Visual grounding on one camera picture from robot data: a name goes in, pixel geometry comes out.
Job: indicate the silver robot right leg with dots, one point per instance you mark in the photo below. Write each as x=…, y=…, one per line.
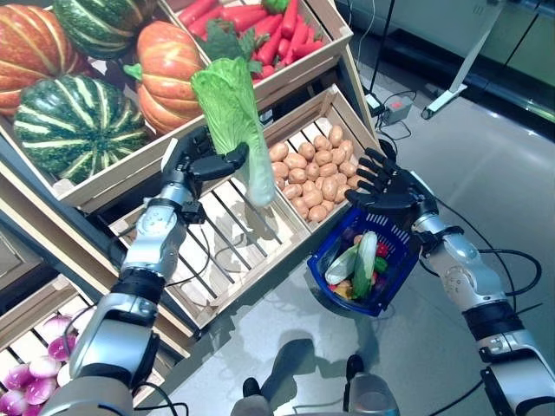
x=373, y=394

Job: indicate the dark green striped pumpkin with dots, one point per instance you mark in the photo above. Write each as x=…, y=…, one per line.
x=78, y=125
x=99, y=26

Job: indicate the small green bell pepper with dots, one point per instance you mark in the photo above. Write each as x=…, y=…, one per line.
x=275, y=5

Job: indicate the blue plastic shopping basket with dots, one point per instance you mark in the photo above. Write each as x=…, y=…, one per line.
x=390, y=234

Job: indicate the red carrot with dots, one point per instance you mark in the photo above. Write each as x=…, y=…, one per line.
x=308, y=49
x=269, y=45
x=245, y=17
x=197, y=11
x=289, y=19

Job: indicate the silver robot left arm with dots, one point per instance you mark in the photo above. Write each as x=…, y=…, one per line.
x=152, y=234

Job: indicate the small yellow vegetable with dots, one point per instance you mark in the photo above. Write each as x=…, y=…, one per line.
x=342, y=289

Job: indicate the green broccoli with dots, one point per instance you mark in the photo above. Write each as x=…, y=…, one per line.
x=221, y=39

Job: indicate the grey box red button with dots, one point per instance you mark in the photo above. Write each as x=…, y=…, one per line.
x=398, y=109

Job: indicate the white power strip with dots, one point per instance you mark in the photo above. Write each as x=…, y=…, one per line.
x=374, y=104

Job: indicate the red bell pepper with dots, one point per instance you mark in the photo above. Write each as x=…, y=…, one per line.
x=381, y=249

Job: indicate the silver robot left leg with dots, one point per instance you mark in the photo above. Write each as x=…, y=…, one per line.
x=251, y=405

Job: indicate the silver robot leg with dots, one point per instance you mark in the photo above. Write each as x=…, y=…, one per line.
x=251, y=405
x=373, y=394

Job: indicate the white office desk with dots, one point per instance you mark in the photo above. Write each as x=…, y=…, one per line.
x=474, y=47

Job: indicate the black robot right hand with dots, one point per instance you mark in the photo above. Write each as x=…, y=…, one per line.
x=403, y=195

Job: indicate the brown potato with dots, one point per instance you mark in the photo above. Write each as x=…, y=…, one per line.
x=278, y=151
x=322, y=143
x=307, y=151
x=323, y=157
x=312, y=193
x=279, y=170
x=317, y=213
x=354, y=182
x=345, y=149
x=336, y=136
x=297, y=176
x=330, y=186
x=295, y=161

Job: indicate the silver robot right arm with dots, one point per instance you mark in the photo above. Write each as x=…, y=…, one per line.
x=464, y=268

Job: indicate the wooden display shelf frame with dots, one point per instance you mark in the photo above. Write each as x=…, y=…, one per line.
x=355, y=86

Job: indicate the large wooden crate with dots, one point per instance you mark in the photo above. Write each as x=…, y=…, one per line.
x=108, y=177

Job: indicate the black white robot left hand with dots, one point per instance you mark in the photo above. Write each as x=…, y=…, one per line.
x=191, y=160

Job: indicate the large orange striped pumpkin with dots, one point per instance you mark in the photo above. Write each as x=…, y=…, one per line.
x=30, y=52

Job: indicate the small orange pumpkin green stem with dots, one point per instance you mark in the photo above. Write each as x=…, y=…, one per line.
x=167, y=69

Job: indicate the black tripod stand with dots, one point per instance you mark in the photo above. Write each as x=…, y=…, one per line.
x=381, y=43

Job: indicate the purple white onion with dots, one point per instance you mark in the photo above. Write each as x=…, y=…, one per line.
x=60, y=327
x=17, y=377
x=43, y=366
x=40, y=390
x=13, y=403
x=60, y=348

